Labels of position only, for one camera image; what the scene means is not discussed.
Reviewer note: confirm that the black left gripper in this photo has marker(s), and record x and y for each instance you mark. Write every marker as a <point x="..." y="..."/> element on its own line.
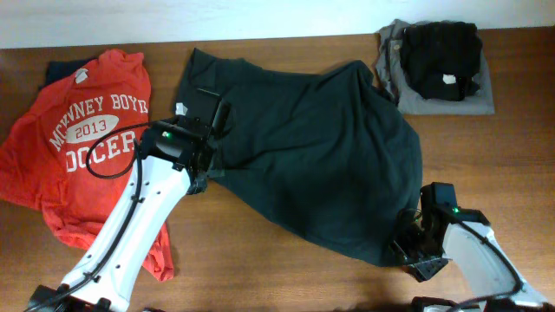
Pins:
<point x="205" y="174"/>

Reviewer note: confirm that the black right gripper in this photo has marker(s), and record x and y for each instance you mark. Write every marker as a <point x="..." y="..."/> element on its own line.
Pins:
<point x="399" y="241"/>

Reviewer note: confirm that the dark green t-shirt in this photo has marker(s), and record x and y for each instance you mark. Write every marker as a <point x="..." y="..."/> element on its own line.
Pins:
<point x="326" y="157"/>

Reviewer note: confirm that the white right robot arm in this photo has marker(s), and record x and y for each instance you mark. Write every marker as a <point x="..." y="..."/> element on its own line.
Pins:
<point x="444" y="234"/>

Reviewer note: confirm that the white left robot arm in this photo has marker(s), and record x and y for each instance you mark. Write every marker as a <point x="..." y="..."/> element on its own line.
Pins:
<point x="170" y="161"/>

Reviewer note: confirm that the red soccer t-shirt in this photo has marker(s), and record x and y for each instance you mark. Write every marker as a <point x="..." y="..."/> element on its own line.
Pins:
<point x="66" y="156"/>

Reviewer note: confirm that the navy blue garment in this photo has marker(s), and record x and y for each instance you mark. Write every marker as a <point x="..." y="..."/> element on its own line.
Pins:
<point x="56" y="71"/>

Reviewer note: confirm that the black folded garment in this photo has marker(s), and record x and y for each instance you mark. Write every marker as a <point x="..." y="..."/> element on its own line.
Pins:
<point x="441" y="59"/>

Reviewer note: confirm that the grey folded garment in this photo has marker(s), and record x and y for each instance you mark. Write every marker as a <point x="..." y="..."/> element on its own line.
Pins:
<point x="395" y="81"/>

